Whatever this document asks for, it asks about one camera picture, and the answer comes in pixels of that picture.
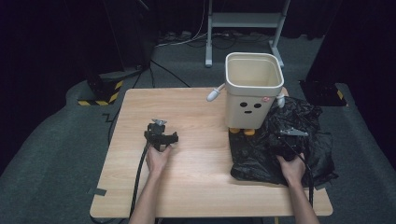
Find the grey tape piece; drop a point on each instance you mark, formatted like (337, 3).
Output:
(323, 186)
(97, 192)

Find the cream trash can with face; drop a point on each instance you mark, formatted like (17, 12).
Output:
(246, 115)

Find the person's left hand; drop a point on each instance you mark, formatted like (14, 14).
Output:
(157, 161)

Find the black base with yellow mark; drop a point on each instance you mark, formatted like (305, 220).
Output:
(320, 93)

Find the person's right hand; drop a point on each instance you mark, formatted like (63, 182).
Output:
(292, 171)

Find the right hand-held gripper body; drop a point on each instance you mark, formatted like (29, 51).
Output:
(289, 146)

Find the black plastic trash bag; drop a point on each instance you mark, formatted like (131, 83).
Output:
(255, 155)

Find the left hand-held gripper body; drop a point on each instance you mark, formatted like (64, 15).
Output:
(157, 137)

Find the white metal stand frame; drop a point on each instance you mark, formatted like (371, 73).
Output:
(246, 20)

